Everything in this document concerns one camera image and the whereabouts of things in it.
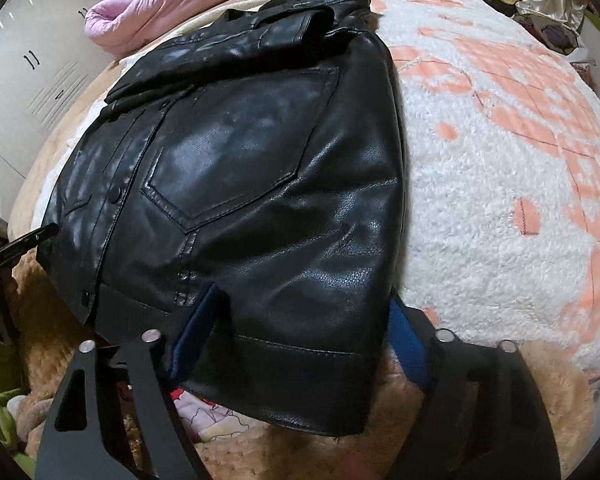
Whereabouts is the white wardrobe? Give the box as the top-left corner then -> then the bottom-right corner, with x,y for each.
0,0 -> 147,182

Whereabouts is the cartoon printed bed sheet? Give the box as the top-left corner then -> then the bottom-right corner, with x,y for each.
170,384 -> 262,442

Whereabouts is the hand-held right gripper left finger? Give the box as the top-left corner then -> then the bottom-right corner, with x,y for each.
34,284 -> 229,480

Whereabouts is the purple patterned cloth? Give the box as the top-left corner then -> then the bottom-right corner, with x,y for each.
524,10 -> 587,57

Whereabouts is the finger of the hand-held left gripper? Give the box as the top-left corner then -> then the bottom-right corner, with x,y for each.
0,222 -> 61,275

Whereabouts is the green cloth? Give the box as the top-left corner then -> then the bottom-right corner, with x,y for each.
0,324 -> 37,463

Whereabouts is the black leather jacket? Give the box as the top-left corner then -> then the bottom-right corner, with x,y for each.
35,0 -> 412,438

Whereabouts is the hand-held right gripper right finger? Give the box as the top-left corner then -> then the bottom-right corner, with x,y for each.
387,300 -> 563,480

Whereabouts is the white and pink fleece blanket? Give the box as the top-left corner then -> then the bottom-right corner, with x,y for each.
30,0 -> 600,378

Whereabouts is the pink quilt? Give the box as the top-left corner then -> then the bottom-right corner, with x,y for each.
84,0 -> 282,59

